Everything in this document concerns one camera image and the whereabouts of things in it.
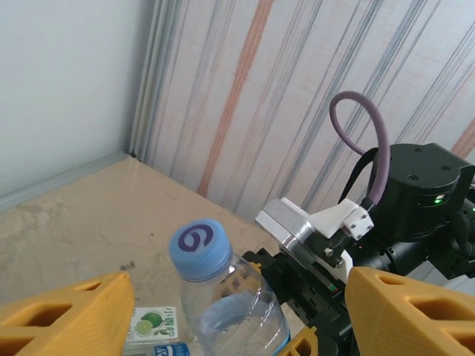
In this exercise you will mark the aluminium table edge rail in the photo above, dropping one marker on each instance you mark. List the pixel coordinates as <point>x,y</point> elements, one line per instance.
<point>55,185</point>

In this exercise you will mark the silver white right wrist camera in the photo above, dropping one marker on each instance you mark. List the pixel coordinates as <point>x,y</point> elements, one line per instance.
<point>289,222</point>

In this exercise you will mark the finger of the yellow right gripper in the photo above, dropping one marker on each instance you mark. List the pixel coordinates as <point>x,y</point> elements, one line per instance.
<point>256,267</point>
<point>300,343</point>

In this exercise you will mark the white green lime juice carton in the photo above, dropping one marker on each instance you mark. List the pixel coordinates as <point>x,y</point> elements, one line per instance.
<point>152,322</point>

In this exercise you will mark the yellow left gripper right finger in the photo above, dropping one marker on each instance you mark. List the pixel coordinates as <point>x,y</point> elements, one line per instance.
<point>386,326</point>

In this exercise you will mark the clear blue cap bottle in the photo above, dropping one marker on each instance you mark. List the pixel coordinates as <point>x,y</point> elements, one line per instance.
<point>196,244</point>

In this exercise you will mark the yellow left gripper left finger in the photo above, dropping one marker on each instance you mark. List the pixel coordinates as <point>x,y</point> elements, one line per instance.
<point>85,326</point>

